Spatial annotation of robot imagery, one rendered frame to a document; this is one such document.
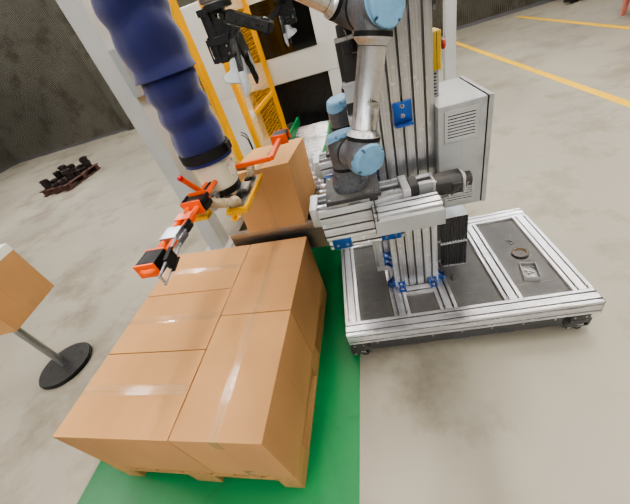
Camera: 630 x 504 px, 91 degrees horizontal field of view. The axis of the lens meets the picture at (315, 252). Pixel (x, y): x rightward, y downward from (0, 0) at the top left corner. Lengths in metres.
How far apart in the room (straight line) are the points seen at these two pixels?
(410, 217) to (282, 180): 0.90
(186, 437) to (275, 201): 1.28
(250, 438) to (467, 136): 1.42
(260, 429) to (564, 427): 1.30
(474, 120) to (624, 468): 1.47
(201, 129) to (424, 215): 0.93
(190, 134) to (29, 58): 12.72
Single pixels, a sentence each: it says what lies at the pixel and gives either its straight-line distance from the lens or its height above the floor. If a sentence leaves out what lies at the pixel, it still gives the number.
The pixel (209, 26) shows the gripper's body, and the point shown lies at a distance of 0.97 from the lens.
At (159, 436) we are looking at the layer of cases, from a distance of 1.53.
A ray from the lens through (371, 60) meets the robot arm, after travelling 1.08.
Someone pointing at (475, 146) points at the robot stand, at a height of 1.04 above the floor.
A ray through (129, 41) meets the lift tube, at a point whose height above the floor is 1.72.
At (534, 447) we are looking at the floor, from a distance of 1.81.
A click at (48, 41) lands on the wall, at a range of 13.45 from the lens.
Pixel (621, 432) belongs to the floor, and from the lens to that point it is 1.94.
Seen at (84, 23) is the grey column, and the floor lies 1.94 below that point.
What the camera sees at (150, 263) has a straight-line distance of 1.04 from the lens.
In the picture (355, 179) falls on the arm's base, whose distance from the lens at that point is 1.27.
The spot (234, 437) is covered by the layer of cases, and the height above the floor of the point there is 0.54.
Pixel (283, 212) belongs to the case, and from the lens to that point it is 1.97.
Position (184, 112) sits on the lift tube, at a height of 1.48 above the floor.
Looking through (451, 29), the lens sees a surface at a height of 1.01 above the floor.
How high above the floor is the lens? 1.66
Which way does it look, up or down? 38 degrees down
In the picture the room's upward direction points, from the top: 19 degrees counter-clockwise
